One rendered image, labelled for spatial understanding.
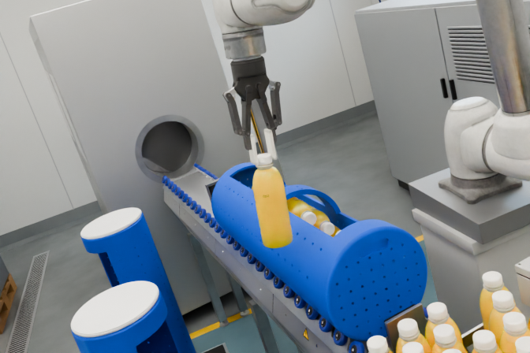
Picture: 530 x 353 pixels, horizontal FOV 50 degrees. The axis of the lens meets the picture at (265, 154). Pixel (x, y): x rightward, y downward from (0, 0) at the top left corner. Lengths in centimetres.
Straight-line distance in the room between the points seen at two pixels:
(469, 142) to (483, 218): 21
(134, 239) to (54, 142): 388
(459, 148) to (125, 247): 146
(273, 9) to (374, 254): 63
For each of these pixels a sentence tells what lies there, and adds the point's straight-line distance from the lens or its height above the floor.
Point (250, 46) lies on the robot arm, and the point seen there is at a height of 171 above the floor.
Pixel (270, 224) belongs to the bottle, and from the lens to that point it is 129.
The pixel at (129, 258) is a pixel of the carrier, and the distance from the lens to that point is 253.
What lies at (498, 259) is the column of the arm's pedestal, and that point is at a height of 91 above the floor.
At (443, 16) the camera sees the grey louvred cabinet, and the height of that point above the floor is 137.
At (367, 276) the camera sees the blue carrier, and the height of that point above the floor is 113.
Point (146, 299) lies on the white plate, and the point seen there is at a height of 104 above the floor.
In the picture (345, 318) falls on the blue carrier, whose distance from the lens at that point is 137.
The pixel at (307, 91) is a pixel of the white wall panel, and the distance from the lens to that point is 664.
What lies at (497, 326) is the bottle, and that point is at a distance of 126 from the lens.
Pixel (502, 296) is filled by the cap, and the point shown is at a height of 112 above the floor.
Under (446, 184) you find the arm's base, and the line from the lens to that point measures 183.
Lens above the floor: 182
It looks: 16 degrees down
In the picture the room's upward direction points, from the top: 17 degrees counter-clockwise
